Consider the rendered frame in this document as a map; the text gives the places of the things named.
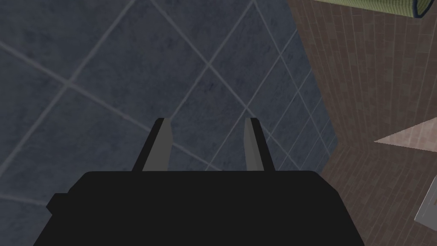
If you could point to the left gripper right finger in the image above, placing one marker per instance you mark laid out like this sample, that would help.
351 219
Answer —
256 147

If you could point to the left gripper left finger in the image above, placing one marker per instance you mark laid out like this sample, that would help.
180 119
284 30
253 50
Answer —
158 147

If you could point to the grey flat panel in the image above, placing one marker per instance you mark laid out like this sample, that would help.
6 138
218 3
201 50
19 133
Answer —
428 208

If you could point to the green rug with dark edge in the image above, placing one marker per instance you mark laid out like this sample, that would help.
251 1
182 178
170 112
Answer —
385 6

